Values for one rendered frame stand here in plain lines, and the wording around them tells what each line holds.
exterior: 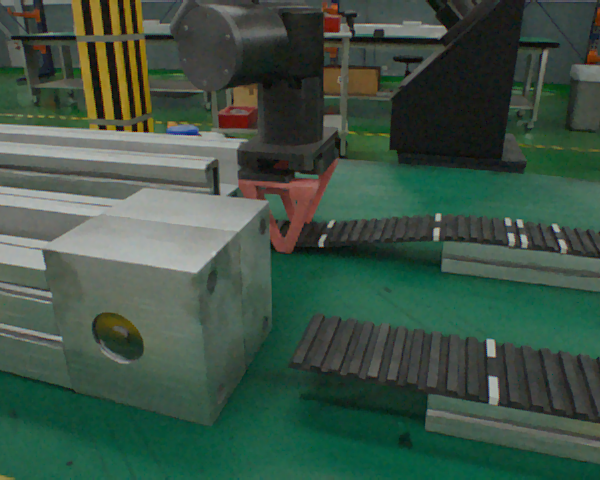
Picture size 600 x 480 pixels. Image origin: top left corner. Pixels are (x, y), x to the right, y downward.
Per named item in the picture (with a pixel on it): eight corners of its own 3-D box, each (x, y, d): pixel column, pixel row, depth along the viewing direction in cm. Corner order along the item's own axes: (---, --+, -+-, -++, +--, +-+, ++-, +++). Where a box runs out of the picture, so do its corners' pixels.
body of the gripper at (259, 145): (235, 171, 42) (230, 79, 39) (275, 142, 51) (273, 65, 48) (311, 177, 40) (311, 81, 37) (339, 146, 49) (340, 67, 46)
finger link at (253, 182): (240, 258, 46) (234, 155, 42) (267, 227, 52) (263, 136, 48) (314, 267, 44) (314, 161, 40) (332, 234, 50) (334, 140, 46)
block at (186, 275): (283, 310, 38) (281, 188, 34) (212, 427, 27) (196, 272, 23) (175, 292, 40) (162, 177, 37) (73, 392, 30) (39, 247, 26)
